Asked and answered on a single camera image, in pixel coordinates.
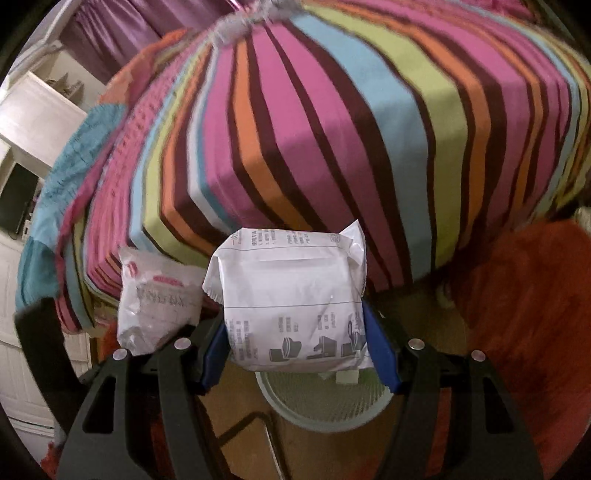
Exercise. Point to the red shaggy rug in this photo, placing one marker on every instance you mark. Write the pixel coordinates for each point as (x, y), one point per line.
(531, 323)

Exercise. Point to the white packet with grey print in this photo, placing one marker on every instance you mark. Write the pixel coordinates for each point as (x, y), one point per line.
(286, 295)

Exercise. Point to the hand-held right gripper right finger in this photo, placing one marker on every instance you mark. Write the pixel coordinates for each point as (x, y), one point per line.
(383, 360)

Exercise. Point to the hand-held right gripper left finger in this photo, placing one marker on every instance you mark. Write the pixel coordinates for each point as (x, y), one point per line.
(213, 364)

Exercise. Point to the striped bed sheet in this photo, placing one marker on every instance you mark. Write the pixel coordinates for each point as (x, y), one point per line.
(346, 138)

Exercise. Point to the white wardrobe with shelves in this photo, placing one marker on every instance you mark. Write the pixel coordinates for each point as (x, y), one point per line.
(32, 129)

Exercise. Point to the white plastic mesh basket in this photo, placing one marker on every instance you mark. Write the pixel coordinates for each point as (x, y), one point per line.
(323, 406)

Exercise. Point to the white packet with pink label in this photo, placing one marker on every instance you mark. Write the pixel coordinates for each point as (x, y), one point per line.
(154, 300)

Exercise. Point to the black television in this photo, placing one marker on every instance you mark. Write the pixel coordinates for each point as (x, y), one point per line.
(17, 198)

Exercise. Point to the purple curtain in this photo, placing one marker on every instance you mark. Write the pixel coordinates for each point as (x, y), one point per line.
(120, 37)

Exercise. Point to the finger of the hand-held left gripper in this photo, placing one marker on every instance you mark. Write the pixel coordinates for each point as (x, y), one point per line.
(46, 341)

